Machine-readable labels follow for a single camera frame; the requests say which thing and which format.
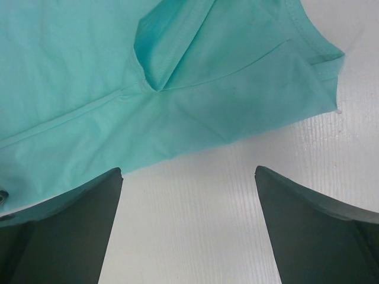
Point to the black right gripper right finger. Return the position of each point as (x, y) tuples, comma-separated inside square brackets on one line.
[(315, 238)]

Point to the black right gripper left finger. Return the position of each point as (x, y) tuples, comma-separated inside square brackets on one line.
[(63, 239)]

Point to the teal t shirt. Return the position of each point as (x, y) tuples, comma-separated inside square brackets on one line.
[(90, 86)]

